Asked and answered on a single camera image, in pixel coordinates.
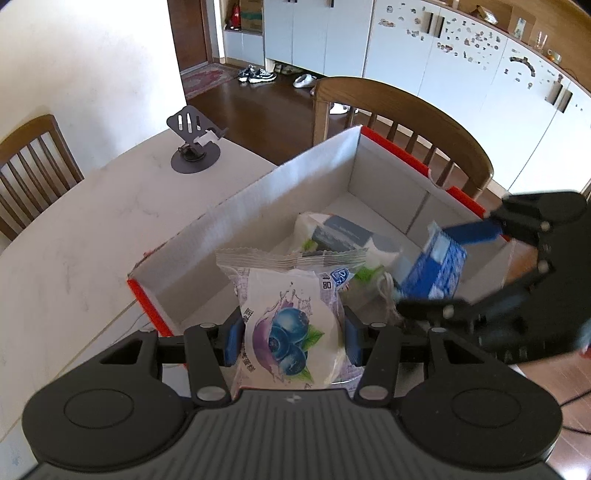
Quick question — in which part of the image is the black cable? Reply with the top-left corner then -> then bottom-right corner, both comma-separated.
558,392 -> 591,435

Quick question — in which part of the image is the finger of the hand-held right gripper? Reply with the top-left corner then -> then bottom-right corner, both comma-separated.
443,193 -> 555,250
397,261 -> 552,330

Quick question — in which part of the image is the red cardboard box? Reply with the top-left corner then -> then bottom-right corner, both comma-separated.
127,124 -> 513,342

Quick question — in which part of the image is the blue white milk carton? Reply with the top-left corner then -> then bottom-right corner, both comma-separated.
399,222 -> 468,301

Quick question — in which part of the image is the red patterned rug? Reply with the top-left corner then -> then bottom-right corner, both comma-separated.
180,65 -> 241,100

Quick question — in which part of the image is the white cable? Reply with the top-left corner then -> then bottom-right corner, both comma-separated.
372,272 -> 402,319

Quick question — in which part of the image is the wooden slat-back chair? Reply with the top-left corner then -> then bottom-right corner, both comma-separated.
0,114 -> 85,241
311,76 -> 495,201

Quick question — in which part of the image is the dark grey phone stand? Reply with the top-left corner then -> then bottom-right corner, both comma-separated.
167,105 -> 228,175

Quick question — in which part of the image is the dark grey small box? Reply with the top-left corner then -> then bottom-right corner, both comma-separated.
310,215 -> 376,252

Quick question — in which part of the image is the brown wooden door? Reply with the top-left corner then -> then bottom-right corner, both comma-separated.
167,0 -> 214,75

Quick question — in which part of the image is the white marble desktop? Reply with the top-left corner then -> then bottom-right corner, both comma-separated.
0,127 -> 280,480

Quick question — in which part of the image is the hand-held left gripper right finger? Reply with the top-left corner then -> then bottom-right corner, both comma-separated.
342,307 -> 492,402

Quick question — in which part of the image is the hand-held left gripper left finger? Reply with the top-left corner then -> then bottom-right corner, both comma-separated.
99,318 -> 245,407

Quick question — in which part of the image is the white green snack packet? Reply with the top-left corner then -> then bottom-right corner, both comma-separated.
293,211 -> 402,296

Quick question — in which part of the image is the brown cardboard carton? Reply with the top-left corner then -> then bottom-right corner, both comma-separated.
239,0 -> 264,33

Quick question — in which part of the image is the white cabinet wall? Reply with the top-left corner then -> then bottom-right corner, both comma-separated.
222,0 -> 591,195

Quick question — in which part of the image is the blueberry print snack packet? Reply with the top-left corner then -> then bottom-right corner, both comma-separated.
216,247 -> 370,400

